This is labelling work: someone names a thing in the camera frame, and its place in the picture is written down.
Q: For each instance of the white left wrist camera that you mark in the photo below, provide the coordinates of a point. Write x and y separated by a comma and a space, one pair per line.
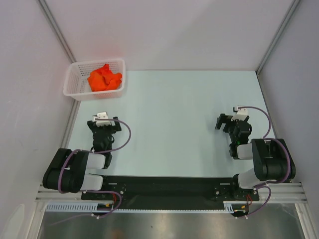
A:
101, 119

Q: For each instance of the orange t shirt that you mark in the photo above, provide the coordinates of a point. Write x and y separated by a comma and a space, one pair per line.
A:
103, 79

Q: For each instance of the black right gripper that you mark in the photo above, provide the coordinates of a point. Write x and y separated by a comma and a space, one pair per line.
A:
230, 122

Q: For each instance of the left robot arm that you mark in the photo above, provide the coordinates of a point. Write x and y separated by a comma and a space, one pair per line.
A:
67, 170

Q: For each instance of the slotted grey cable duct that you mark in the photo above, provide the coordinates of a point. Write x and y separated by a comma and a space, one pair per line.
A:
105, 207

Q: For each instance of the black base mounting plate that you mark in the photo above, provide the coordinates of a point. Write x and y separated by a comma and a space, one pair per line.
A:
172, 193

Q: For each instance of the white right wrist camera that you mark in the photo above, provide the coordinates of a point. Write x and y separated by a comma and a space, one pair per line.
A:
241, 113

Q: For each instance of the aluminium extrusion rail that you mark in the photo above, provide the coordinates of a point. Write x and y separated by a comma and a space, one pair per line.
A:
288, 193

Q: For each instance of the left aluminium corner post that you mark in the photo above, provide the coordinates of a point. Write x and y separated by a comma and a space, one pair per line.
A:
56, 29

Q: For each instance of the white plastic mesh basket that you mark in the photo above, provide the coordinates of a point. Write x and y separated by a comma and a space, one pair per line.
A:
77, 86

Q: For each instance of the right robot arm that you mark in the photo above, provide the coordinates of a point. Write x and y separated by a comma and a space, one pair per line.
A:
272, 162

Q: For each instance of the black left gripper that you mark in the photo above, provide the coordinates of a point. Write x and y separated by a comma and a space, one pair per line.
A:
92, 125

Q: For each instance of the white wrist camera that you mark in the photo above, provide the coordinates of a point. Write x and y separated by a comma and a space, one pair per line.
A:
101, 119
241, 113

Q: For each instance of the aluminium corner post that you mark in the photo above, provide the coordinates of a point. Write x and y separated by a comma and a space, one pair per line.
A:
56, 29
278, 35

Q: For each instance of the right aluminium corner post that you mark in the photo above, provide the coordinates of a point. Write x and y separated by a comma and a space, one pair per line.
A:
278, 35

